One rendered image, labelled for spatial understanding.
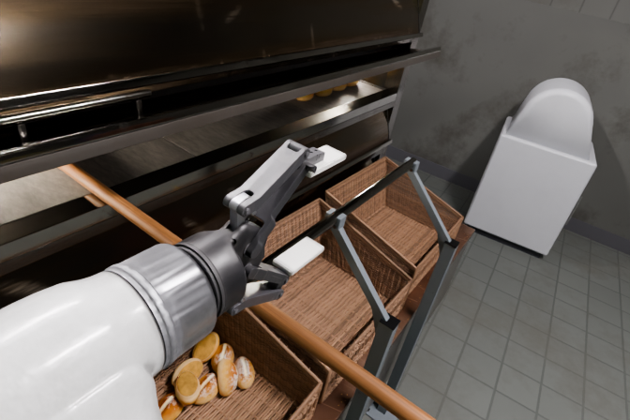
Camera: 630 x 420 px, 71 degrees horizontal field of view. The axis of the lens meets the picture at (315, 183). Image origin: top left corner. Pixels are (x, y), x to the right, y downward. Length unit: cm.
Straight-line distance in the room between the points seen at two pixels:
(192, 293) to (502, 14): 368
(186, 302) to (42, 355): 10
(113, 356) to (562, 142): 315
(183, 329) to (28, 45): 62
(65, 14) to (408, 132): 362
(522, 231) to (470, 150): 95
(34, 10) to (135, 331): 65
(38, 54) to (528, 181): 301
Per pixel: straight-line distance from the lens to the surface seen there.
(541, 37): 388
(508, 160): 333
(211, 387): 138
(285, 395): 144
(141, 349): 34
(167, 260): 37
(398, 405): 73
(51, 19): 90
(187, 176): 119
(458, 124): 408
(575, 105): 325
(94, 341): 32
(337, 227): 112
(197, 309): 36
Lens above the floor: 178
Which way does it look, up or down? 30 degrees down
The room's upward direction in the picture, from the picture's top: 12 degrees clockwise
